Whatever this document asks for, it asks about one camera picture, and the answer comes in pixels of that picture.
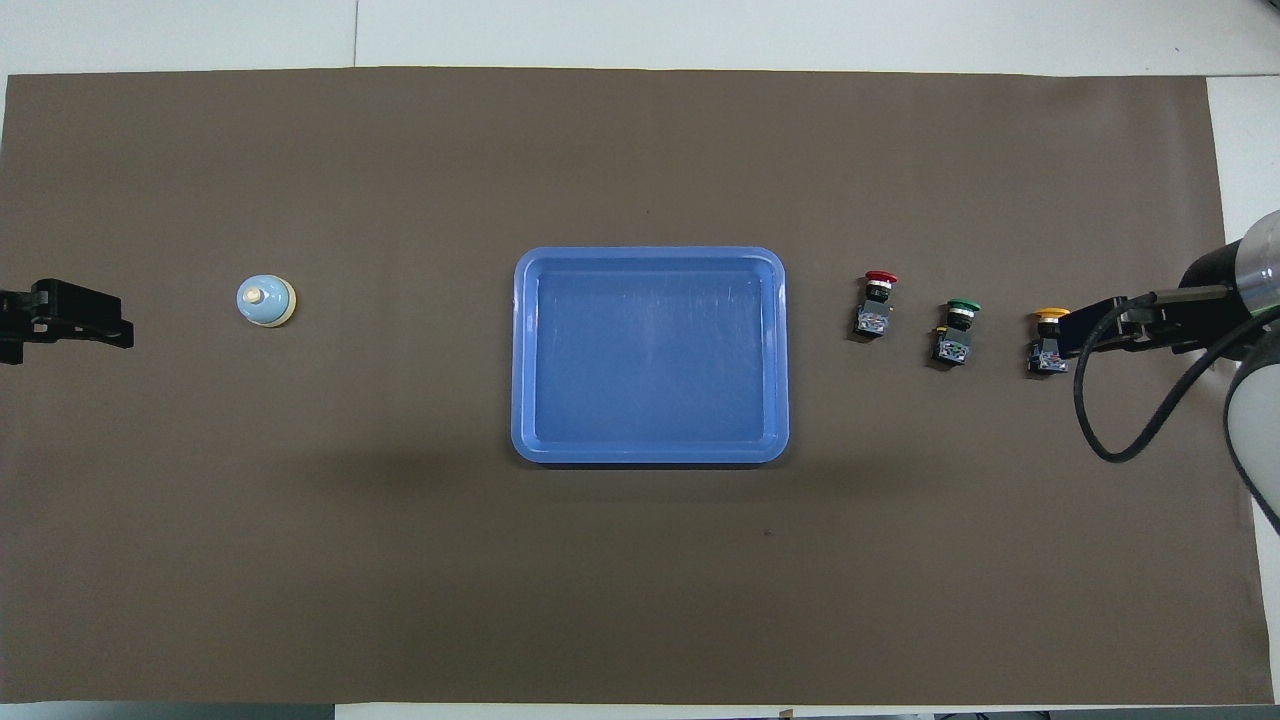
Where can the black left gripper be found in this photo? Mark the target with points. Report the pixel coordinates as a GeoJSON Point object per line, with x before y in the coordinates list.
{"type": "Point", "coordinates": [70, 305]}

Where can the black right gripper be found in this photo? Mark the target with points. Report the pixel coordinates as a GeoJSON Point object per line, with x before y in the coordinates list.
{"type": "Point", "coordinates": [1210, 300]}

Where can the yellow push button switch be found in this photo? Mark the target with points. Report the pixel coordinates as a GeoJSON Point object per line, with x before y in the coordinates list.
{"type": "Point", "coordinates": [1045, 352]}

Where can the green push button switch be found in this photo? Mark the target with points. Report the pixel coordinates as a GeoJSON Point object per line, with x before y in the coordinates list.
{"type": "Point", "coordinates": [955, 340]}

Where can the red push button switch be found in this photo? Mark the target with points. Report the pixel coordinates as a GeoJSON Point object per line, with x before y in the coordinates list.
{"type": "Point", "coordinates": [875, 312]}

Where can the light blue call bell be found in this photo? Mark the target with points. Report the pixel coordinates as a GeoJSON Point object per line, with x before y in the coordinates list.
{"type": "Point", "coordinates": [265, 302]}

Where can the blue plastic tray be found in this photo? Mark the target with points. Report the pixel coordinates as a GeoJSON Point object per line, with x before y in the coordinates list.
{"type": "Point", "coordinates": [650, 355]}

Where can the brown table mat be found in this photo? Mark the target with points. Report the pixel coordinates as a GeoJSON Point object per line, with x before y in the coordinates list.
{"type": "Point", "coordinates": [400, 560]}

